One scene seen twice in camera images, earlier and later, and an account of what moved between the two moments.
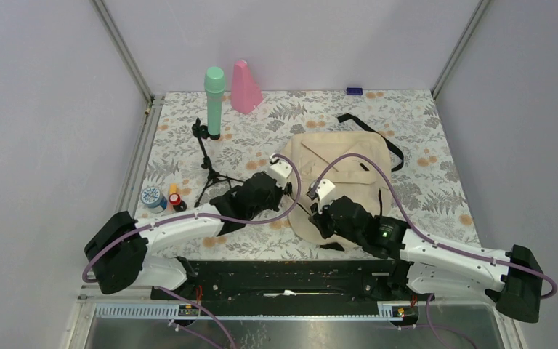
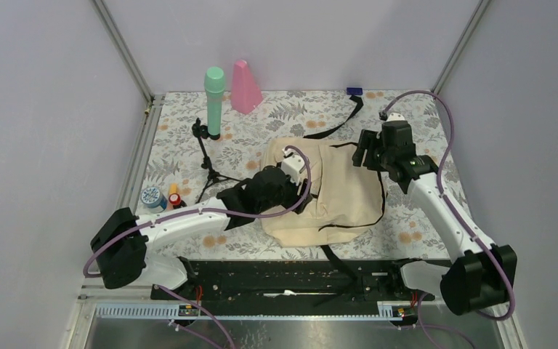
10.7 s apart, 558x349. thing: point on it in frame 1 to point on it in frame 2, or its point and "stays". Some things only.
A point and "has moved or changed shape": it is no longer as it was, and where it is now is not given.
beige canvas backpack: (326, 165) has moved or changed shape
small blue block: (354, 91) stays
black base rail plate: (292, 288) stays
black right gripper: (317, 219) to (368, 140)
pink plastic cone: (245, 93) stays
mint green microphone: (214, 83) stays
